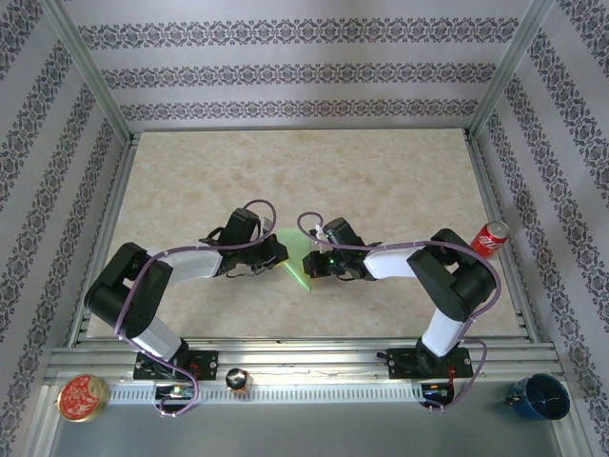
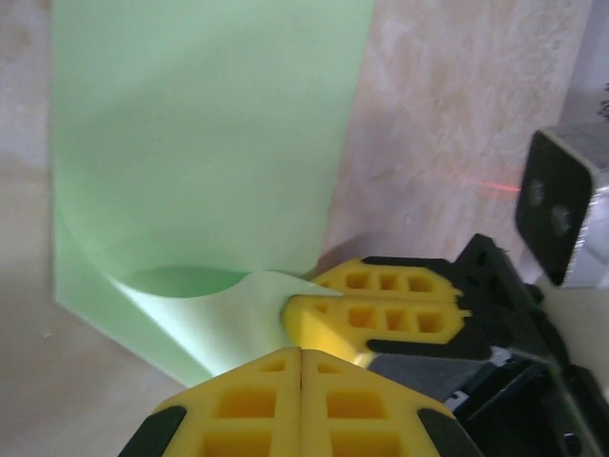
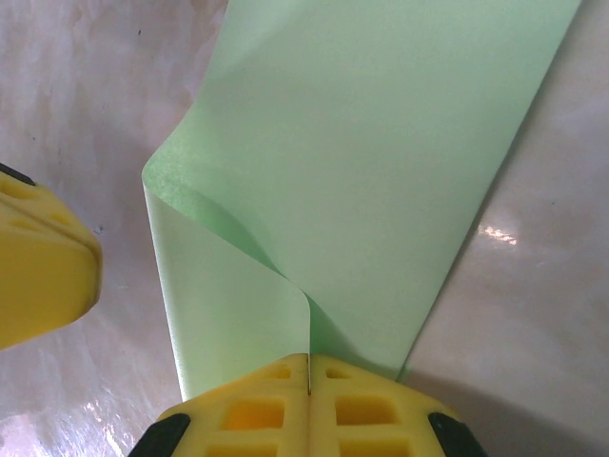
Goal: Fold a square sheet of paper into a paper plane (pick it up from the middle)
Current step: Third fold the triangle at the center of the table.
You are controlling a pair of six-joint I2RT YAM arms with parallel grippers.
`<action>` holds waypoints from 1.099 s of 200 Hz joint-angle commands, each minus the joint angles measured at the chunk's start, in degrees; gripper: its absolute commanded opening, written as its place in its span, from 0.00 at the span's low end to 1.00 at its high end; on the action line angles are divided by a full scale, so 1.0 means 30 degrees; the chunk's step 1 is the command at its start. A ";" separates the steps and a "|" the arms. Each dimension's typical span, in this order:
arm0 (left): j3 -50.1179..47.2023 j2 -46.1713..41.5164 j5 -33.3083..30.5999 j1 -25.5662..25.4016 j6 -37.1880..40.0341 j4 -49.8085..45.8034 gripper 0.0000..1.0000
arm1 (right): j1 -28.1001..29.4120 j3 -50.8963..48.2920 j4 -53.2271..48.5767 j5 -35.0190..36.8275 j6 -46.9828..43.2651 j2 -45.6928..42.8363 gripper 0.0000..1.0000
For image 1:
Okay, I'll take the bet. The green cloth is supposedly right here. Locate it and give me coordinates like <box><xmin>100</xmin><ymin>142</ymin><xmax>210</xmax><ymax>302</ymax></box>
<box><xmin>275</xmin><ymin>228</ymin><xmax>319</xmax><ymax>292</ymax></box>

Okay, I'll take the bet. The red soda can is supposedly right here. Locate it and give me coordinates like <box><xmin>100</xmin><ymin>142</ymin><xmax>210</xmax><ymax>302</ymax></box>
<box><xmin>469</xmin><ymin>220</ymin><xmax>510</xmax><ymax>261</ymax></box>

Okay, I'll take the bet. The grey metal shelf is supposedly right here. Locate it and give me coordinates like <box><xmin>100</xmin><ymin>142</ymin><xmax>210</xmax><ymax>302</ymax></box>
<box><xmin>35</xmin><ymin>384</ymin><xmax>575</xmax><ymax>457</ymax></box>

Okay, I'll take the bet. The blue enamel mug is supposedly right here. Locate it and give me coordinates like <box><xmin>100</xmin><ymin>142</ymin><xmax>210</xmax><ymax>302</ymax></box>
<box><xmin>504</xmin><ymin>373</ymin><xmax>571</xmax><ymax>421</ymax></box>

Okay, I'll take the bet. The round red gold tin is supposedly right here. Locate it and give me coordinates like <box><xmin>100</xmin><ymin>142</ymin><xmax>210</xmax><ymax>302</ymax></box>
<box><xmin>52</xmin><ymin>374</ymin><xmax>111</xmax><ymax>424</ymax></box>

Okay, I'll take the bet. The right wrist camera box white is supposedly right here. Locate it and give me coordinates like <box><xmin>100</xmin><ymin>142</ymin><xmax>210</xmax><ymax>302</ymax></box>
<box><xmin>307</xmin><ymin>224</ymin><xmax>330</xmax><ymax>252</ymax></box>

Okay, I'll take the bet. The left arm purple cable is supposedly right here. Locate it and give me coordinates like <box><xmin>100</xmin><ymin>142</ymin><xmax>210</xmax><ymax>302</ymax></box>
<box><xmin>113</xmin><ymin>198</ymin><xmax>281</xmax><ymax>420</ymax></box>

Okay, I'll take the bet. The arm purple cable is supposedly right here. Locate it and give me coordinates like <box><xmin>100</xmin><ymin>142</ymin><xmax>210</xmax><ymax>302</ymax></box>
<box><xmin>296</xmin><ymin>211</ymin><xmax>501</xmax><ymax>414</ymax></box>
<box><xmin>113</xmin><ymin>198</ymin><xmax>281</xmax><ymax>420</ymax></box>

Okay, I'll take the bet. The wide aluminium base rail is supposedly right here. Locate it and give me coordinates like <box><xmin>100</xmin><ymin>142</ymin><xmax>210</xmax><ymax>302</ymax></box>
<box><xmin>45</xmin><ymin>338</ymin><xmax>565</xmax><ymax>386</ymax></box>

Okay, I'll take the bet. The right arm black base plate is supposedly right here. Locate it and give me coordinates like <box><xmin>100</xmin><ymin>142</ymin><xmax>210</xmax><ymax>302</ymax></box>
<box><xmin>387</xmin><ymin>347</ymin><xmax>473</xmax><ymax>381</ymax></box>

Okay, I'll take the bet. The grey slotted cable duct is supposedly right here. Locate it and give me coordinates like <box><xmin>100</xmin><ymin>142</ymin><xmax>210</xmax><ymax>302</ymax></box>
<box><xmin>107</xmin><ymin>383</ymin><xmax>425</xmax><ymax>403</ymax></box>

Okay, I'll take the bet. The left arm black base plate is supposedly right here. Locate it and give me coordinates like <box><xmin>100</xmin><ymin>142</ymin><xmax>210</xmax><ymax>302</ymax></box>
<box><xmin>132</xmin><ymin>350</ymin><xmax>219</xmax><ymax>382</ymax></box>

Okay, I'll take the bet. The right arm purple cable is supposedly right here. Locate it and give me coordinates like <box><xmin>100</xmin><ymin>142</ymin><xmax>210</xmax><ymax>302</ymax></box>
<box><xmin>296</xmin><ymin>211</ymin><xmax>501</xmax><ymax>414</ymax></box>

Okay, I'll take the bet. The aluminium corner post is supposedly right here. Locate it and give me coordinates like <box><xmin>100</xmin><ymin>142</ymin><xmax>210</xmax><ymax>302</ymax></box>
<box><xmin>467</xmin><ymin>0</ymin><xmax>557</xmax><ymax>142</ymax></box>
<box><xmin>39</xmin><ymin>0</ymin><xmax>135</xmax><ymax>144</ymax></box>

